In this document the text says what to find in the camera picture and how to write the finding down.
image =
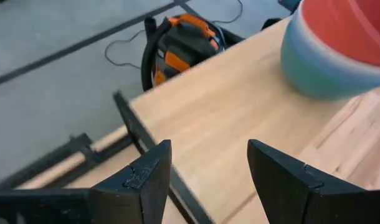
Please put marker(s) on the plain red bowl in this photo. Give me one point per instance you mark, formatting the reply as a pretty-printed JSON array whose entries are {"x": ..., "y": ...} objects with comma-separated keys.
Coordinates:
[{"x": 349, "y": 28}]

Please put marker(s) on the long black floor tape strip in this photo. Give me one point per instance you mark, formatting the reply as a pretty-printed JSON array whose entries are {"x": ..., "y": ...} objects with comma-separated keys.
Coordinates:
[{"x": 68, "y": 49}]

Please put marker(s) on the short black floor tape strip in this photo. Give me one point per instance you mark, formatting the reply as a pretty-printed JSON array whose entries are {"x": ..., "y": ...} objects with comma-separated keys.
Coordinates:
[{"x": 190, "y": 7}]

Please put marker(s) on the black aluminium table frame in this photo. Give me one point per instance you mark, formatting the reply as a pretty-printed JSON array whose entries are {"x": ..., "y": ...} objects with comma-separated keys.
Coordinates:
[{"x": 81, "y": 146}]

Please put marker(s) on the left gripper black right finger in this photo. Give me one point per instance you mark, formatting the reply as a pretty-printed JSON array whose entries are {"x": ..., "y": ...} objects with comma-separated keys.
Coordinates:
[{"x": 283, "y": 193}]

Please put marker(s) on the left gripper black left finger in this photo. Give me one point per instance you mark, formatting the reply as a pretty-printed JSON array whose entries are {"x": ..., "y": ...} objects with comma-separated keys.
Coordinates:
[{"x": 137, "y": 196}]

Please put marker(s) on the plain blue bowl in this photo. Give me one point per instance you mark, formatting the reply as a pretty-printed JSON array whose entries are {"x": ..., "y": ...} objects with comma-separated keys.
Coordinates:
[{"x": 314, "y": 74}]

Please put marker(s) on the black and orange vacuum cleaner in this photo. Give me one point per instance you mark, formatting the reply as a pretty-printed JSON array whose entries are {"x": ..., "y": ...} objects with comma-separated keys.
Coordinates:
[{"x": 183, "y": 46}]

